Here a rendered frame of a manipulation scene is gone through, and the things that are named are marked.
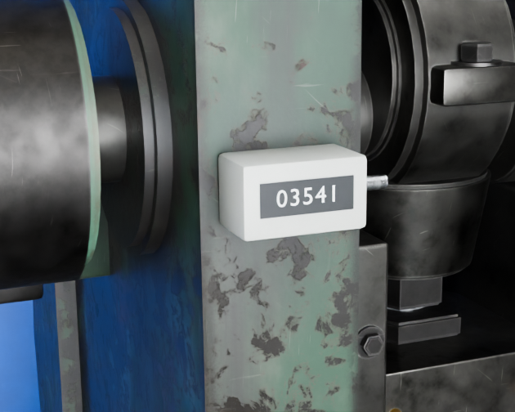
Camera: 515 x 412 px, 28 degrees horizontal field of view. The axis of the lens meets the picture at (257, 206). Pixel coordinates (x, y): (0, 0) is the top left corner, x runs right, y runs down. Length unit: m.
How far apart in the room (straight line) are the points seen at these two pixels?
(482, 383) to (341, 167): 0.25
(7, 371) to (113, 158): 1.30
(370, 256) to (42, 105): 0.21
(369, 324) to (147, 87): 0.19
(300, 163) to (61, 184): 0.13
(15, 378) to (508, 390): 1.30
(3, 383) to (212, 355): 1.35
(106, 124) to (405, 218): 0.21
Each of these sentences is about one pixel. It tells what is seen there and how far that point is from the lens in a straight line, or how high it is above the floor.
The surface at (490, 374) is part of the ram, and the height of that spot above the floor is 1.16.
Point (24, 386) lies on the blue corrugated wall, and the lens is 1.92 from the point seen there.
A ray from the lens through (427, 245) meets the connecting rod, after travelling 0.70.
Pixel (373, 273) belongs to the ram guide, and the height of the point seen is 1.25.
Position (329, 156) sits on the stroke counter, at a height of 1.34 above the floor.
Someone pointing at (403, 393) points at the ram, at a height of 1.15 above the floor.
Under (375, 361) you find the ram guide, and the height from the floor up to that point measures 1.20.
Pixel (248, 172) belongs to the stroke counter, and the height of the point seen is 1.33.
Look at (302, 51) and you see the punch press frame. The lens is 0.56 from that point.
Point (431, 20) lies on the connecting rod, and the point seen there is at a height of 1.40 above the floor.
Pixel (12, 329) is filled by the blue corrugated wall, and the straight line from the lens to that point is 1.88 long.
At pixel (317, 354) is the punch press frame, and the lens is 0.60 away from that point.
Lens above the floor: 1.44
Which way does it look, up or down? 14 degrees down
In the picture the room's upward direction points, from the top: 1 degrees counter-clockwise
